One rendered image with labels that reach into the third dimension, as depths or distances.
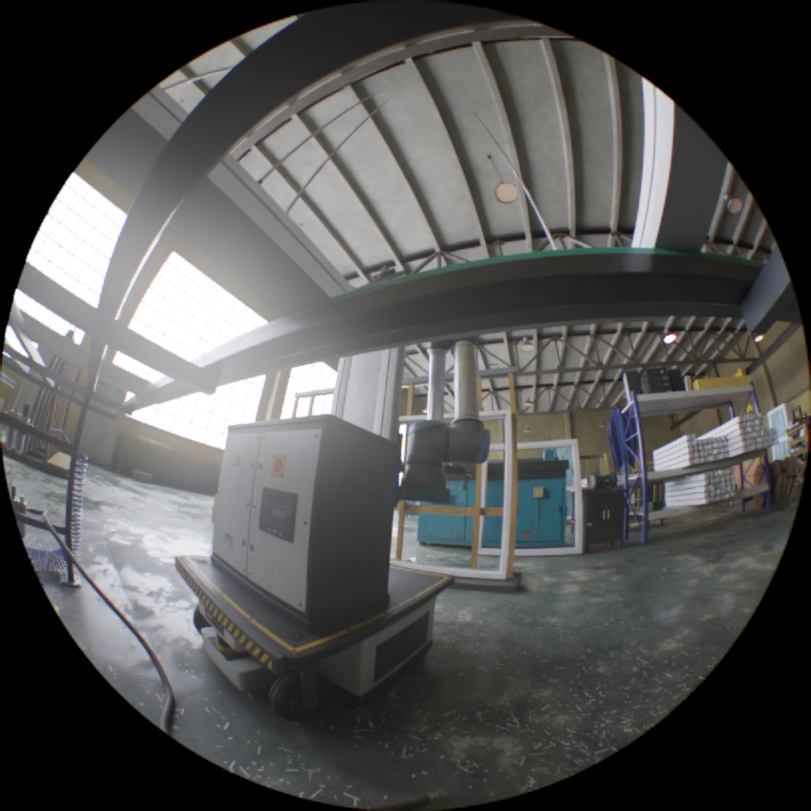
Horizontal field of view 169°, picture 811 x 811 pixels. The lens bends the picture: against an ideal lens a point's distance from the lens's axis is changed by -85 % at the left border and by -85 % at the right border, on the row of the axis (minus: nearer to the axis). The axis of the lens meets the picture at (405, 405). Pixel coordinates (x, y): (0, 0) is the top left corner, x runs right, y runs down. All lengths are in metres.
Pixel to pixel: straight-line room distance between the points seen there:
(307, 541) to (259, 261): 0.54
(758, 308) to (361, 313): 0.40
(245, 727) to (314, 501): 0.66
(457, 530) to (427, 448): 2.89
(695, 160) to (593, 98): 8.35
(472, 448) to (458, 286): 0.91
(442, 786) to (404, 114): 8.49
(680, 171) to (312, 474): 0.73
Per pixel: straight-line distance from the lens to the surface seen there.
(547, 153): 8.52
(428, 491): 1.04
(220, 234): 0.30
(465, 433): 1.11
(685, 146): 0.27
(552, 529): 3.83
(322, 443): 0.63
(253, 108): 0.18
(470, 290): 0.23
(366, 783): 0.77
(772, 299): 0.34
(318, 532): 0.63
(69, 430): 7.51
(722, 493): 4.28
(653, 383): 4.54
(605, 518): 3.71
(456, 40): 5.67
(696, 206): 0.30
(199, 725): 0.89
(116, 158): 0.33
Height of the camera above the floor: 0.67
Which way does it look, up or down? 19 degrees up
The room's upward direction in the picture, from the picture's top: 5 degrees clockwise
